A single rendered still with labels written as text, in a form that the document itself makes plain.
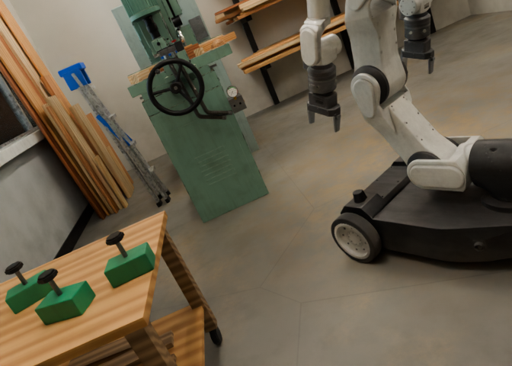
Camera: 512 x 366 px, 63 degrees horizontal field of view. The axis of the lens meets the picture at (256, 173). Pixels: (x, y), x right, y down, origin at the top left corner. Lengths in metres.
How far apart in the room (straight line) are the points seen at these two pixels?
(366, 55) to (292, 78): 3.50
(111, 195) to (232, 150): 1.52
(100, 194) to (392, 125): 2.68
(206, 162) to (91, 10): 2.82
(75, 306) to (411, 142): 1.14
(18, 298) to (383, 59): 1.28
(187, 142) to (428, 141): 1.38
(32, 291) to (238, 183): 1.50
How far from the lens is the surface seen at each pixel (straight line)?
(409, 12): 1.63
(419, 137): 1.53
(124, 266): 1.08
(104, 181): 3.66
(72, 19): 4.94
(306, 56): 1.30
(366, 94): 1.48
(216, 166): 2.47
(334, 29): 4.58
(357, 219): 1.57
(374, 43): 1.46
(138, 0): 2.48
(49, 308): 1.12
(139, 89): 2.41
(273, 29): 4.90
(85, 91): 3.15
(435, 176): 1.50
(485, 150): 1.45
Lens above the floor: 0.97
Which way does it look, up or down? 19 degrees down
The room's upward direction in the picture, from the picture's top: 24 degrees counter-clockwise
